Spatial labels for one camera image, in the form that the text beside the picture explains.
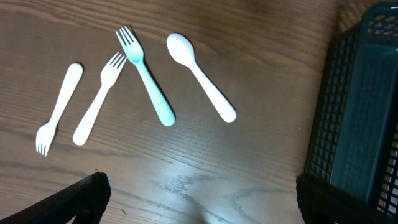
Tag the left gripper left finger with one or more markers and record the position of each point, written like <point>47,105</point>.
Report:
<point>83,202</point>

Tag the black plastic basket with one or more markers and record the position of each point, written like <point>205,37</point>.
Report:
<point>353,143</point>

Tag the pale green plastic fork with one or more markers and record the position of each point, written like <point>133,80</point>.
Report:
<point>135,55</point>

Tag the white fork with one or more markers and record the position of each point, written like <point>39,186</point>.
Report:
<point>108,76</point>
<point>46,133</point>

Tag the white spoon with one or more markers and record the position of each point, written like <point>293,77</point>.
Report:
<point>182,51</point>

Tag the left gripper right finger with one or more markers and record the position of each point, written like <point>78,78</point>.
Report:
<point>320,202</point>

